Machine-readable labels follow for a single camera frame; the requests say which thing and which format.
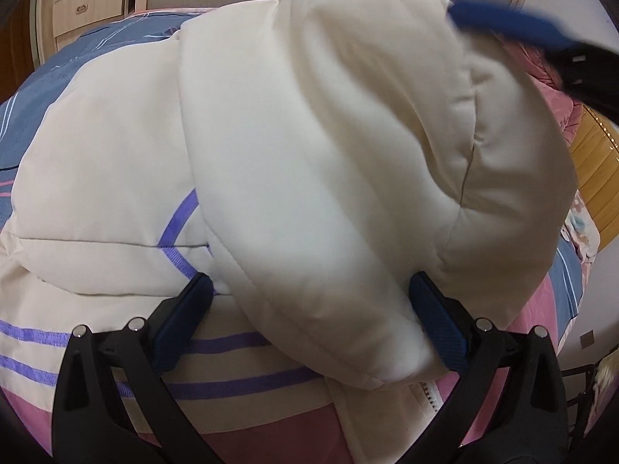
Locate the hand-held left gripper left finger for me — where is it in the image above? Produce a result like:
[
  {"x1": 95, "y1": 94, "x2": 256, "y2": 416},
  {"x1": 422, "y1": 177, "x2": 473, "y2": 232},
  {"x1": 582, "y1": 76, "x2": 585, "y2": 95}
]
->
[{"x1": 51, "y1": 273, "x2": 223, "y2": 464}]

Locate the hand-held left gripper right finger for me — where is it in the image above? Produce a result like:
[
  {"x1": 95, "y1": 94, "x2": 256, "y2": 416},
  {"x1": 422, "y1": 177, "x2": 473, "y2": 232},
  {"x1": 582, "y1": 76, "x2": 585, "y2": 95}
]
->
[{"x1": 406, "y1": 271, "x2": 569, "y2": 464}]

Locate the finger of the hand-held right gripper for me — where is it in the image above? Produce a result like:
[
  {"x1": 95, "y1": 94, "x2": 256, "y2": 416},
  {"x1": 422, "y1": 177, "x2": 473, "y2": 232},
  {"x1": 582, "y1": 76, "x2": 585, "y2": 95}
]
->
[{"x1": 447, "y1": 0, "x2": 619, "y2": 121}]

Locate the cream and pink hooded jacket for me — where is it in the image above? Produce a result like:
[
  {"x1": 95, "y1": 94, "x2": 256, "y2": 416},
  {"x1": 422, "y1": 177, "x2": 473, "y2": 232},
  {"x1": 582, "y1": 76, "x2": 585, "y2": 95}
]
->
[{"x1": 0, "y1": 0, "x2": 581, "y2": 464}]

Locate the rolled pink quilt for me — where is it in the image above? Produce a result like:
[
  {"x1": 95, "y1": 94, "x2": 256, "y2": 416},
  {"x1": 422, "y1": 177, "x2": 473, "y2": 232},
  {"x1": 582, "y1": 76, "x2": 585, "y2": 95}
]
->
[{"x1": 517, "y1": 39, "x2": 588, "y2": 136}]

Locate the black metal rack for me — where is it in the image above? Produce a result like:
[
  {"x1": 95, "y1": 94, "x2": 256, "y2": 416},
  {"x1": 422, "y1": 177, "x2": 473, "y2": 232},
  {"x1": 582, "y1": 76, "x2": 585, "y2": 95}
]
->
[{"x1": 561, "y1": 353, "x2": 619, "y2": 445}]

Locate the floral blanket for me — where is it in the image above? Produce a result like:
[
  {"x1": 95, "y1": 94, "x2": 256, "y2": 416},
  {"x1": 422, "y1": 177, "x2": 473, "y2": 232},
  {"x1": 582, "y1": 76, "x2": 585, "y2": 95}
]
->
[{"x1": 561, "y1": 188, "x2": 603, "y2": 262}]

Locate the wooden headboard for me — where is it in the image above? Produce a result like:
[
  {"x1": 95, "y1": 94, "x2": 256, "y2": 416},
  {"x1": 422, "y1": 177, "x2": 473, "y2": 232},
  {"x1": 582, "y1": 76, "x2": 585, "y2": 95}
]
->
[{"x1": 566, "y1": 106, "x2": 619, "y2": 252}]

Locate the blue plaid bed sheet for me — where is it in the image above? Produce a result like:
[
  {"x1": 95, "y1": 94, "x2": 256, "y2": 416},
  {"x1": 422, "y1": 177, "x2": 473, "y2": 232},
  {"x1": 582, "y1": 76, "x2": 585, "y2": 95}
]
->
[{"x1": 0, "y1": 10, "x2": 588, "y2": 322}]

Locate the brown wooden door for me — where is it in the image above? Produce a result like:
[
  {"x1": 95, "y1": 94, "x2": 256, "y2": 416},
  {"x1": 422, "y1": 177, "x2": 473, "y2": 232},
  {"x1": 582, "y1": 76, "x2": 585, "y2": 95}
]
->
[{"x1": 0, "y1": 5, "x2": 34, "y2": 102}]

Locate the wardrobe drawer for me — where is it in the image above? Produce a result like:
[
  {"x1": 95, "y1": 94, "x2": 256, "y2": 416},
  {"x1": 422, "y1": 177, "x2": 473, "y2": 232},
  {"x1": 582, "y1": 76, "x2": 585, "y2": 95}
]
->
[{"x1": 53, "y1": 0, "x2": 129, "y2": 37}]

